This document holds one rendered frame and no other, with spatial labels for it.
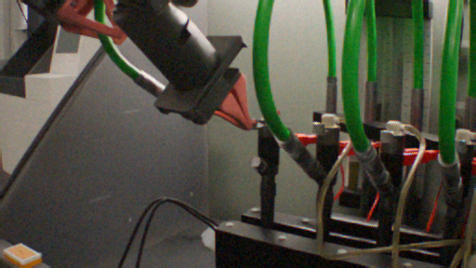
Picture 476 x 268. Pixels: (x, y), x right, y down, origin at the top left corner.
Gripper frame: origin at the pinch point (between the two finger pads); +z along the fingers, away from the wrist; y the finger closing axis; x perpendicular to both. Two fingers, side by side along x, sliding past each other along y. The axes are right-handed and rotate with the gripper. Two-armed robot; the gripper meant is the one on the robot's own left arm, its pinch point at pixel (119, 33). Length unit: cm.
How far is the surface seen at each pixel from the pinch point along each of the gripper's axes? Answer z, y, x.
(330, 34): 22.5, 11.7, -23.3
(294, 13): 17.4, 24.8, -28.1
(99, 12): -3.3, -1.1, -0.3
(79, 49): -58, 283, -24
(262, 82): 14.3, -15.9, -1.7
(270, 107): 16.4, -14.8, -0.7
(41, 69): -80, 319, 3
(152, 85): 6.9, 2.8, 1.7
